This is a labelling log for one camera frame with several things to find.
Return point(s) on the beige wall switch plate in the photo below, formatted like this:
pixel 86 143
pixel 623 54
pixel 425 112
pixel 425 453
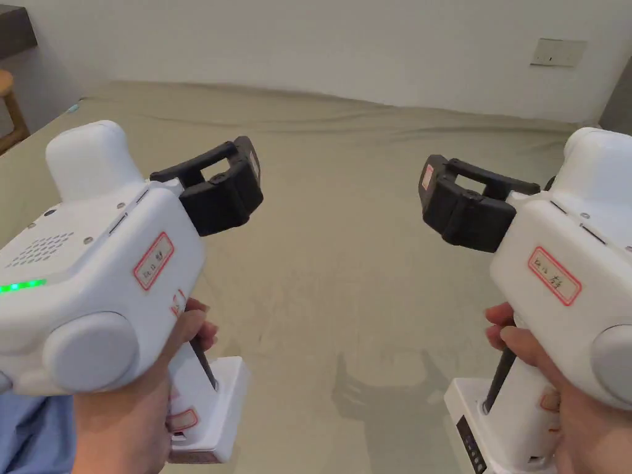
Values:
pixel 558 52

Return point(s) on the person's body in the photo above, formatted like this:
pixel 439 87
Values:
pixel 34 434

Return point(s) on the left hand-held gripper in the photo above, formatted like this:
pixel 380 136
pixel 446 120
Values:
pixel 98 256

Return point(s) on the person's right hand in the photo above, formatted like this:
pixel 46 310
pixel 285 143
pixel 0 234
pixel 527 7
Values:
pixel 592 434

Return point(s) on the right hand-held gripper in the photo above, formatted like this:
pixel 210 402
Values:
pixel 558 247

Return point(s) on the person's left hand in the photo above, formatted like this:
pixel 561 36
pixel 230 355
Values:
pixel 123 424

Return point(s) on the bed with beige sheet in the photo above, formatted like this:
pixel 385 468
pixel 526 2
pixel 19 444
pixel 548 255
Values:
pixel 321 276

